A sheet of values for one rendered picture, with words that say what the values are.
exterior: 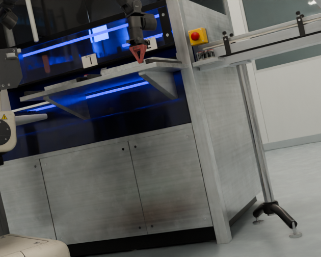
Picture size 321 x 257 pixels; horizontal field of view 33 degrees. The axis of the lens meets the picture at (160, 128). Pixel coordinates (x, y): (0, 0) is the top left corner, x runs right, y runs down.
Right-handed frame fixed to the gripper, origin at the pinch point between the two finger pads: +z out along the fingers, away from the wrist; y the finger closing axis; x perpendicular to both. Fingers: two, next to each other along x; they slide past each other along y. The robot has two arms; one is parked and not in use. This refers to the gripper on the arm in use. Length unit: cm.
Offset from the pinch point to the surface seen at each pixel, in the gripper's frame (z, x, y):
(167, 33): -17.9, -3.4, 28.8
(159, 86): 9.9, -1.6, 13.5
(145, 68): 5.7, -6.0, -8.2
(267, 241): 86, -32, 39
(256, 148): 43, -31, 52
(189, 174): 51, 0, 38
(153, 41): -15.9, 4.9, 28.9
